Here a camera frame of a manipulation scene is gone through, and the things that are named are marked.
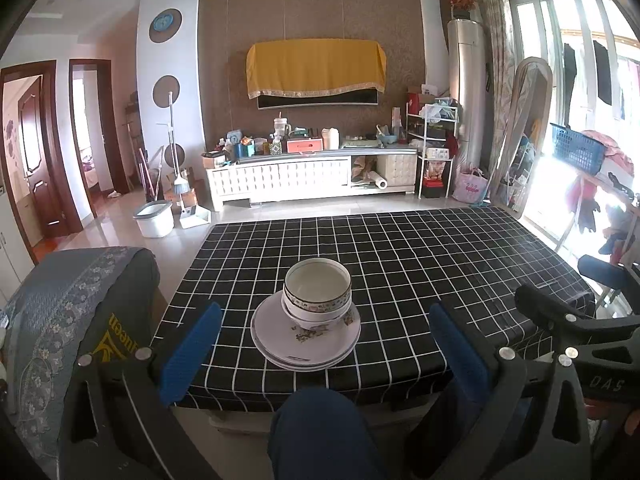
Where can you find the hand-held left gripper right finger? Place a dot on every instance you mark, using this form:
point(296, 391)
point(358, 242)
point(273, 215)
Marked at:
point(457, 355)

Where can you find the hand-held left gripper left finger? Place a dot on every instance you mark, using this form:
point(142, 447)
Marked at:
point(192, 355)

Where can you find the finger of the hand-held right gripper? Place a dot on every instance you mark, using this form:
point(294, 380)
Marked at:
point(610, 275)
point(550, 310)

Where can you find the white plate bear print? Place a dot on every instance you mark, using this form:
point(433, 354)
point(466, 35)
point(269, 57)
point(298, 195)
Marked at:
point(267, 327)

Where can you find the white plate pink flower print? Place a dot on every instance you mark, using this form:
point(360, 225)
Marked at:
point(310, 368)

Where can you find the white bowl flower print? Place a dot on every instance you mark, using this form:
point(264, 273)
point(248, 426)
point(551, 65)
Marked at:
point(312, 332)

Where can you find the patterned rim bowl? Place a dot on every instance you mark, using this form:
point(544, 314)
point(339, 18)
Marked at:
point(317, 280)

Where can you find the person's right hand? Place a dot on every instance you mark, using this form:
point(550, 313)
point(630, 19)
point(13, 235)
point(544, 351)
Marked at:
point(615, 417)

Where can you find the black glove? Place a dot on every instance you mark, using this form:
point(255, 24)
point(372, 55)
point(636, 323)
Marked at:
point(589, 215)

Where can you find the black white checked tablecloth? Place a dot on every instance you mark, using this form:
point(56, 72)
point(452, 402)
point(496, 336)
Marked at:
point(425, 260)

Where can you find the pink garment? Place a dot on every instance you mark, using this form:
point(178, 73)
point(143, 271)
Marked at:
point(612, 150)

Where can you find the blue plastic basket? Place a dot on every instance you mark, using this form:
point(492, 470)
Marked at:
point(580, 150)

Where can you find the sofa with grey cover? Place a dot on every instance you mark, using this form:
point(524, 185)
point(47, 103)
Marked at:
point(75, 300)

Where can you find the white dustpan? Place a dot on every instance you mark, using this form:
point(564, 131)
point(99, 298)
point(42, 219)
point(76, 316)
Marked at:
point(196, 217)

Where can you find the white bucket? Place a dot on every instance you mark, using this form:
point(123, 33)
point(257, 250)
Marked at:
point(152, 220)

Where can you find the pink bag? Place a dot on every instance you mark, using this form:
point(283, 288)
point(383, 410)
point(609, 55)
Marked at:
point(470, 187)

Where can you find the person's blue trouser leg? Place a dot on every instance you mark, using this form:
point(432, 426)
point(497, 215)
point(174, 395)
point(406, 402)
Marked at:
point(320, 435)

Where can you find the leaning ironing board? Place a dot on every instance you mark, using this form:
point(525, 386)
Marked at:
point(522, 125)

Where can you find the white paper roll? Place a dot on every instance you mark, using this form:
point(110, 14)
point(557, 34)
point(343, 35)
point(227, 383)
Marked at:
point(375, 183)

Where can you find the small cardboard box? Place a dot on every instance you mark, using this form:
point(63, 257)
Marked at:
point(214, 161)

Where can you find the white television cabinet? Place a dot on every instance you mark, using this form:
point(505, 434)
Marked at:
point(280, 177)

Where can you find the hanging black garment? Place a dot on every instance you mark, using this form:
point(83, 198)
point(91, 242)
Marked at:
point(603, 72)
point(570, 75)

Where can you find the white pole mop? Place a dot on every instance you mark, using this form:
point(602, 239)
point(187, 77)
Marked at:
point(172, 130)

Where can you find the silver standing air conditioner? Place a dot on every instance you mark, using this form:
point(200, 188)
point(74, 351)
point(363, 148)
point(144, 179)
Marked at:
point(467, 90)

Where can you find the orange storage box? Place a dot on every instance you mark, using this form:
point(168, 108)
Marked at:
point(304, 146)

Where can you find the brown wooden door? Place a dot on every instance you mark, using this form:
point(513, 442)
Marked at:
point(40, 170)

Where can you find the patterned beige curtain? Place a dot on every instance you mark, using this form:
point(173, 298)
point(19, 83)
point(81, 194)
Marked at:
point(497, 60)

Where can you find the clear cup with straw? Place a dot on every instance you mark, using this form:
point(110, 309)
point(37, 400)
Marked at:
point(281, 127)

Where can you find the white jar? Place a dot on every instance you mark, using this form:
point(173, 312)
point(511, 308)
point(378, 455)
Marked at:
point(330, 139)

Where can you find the vase with orange flowers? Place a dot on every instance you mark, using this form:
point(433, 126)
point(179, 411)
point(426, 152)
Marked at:
point(462, 0)

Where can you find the yellow cloth cover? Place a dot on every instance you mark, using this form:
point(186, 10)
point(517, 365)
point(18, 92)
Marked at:
point(315, 67)

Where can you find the round brown wall decor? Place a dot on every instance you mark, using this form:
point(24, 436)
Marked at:
point(166, 91)
point(180, 155)

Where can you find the brown door frame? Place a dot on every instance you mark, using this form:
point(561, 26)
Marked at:
point(107, 135)

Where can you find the round wall decor blue centre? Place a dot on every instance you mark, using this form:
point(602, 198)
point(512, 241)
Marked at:
point(165, 25)

